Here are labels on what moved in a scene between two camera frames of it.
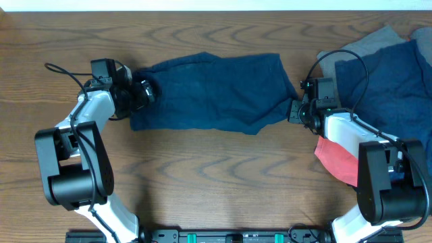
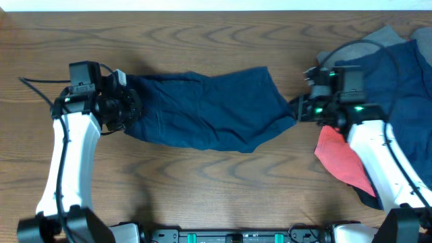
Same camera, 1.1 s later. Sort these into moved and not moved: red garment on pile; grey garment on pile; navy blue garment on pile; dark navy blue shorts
Moved: dark navy blue shorts
Not moved: navy blue garment on pile; red garment on pile; grey garment on pile
